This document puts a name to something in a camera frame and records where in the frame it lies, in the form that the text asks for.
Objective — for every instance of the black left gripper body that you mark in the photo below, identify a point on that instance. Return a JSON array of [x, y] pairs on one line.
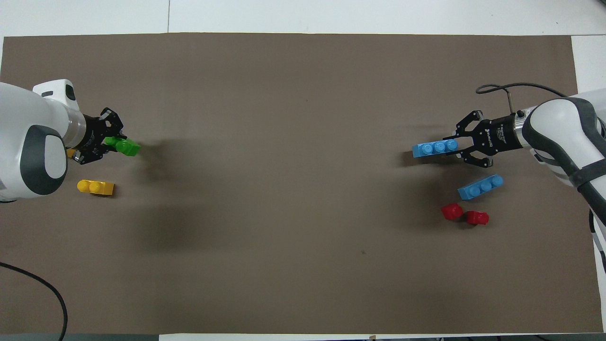
[[94, 135]]

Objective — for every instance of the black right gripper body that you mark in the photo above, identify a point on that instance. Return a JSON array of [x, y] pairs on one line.
[[502, 135]]

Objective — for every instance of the green toy building block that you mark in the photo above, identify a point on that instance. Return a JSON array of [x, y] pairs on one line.
[[127, 148]]

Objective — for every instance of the blue toy building block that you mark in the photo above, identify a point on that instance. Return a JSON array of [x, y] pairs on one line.
[[433, 149], [478, 188]]

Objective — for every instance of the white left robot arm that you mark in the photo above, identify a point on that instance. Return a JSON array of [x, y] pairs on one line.
[[23, 123]]

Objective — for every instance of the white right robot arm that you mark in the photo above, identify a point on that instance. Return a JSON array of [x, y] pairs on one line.
[[558, 123]]

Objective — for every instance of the yellow toy building block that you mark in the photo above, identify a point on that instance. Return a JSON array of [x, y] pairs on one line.
[[97, 188], [71, 153]]

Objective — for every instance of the red toy building block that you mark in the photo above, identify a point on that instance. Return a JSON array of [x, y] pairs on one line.
[[451, 212], [477, 218]]

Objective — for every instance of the brown table mat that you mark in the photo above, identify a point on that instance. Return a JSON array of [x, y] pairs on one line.
[[303, 213]]

